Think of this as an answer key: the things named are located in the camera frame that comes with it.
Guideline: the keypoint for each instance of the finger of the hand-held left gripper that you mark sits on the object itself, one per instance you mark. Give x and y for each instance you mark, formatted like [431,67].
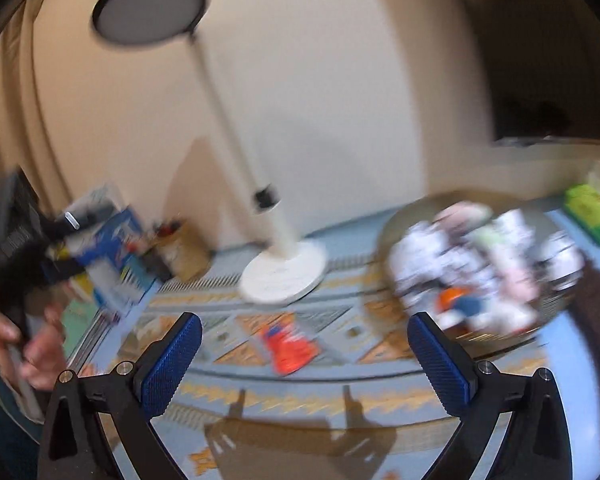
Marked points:
[87,215]
[65,270]

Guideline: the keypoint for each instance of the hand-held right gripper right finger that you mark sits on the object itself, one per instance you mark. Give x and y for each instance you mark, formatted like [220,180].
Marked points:
[437,360]

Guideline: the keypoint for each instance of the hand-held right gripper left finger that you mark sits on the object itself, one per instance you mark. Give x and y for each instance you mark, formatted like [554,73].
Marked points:
[170,360]

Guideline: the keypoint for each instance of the blue and white plush toy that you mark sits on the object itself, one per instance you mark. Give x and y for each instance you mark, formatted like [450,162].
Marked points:
[470,305]

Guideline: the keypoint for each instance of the amber ribbed glass bowl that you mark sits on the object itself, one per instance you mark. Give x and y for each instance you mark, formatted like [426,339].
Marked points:
[380,300]

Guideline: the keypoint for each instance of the pile of paper balls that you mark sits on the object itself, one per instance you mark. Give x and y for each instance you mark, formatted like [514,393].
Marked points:
[425,260]

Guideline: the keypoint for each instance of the pale green plush toy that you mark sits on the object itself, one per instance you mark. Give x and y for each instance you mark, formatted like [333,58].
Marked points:
[487,237]

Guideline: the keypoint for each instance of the person's left hand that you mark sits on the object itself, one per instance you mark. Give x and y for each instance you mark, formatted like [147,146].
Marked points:
[40,355]

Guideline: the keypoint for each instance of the stack of booklets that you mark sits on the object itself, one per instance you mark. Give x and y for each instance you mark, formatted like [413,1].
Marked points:
[110,260]

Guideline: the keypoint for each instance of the orange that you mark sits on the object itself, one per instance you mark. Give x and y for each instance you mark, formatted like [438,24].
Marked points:
[450,297]

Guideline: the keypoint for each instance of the black mesh pencil holder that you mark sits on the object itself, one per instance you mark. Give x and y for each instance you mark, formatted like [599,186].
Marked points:
[150,260]

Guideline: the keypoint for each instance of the brown pen holder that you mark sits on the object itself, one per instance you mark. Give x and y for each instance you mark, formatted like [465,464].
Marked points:
[180,255]

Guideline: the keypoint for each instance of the blue patterned table mat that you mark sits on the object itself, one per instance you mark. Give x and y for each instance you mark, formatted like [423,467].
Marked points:
[280,400]

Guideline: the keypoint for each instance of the red snack packet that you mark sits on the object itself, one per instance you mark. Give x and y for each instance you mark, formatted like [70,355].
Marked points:
[290,347]

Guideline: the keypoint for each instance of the white desk lamp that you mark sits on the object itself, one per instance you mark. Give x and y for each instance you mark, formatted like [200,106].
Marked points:
[285,270]

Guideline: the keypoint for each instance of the person's dark teal clothing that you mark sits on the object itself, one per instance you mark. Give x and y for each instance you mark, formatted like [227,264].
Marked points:
[10,435]

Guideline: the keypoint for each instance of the green tissue box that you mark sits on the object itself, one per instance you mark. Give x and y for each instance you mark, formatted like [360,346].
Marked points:
[592,207]

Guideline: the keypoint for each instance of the black television screen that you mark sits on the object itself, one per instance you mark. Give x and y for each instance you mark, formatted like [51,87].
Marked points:
[545,60]

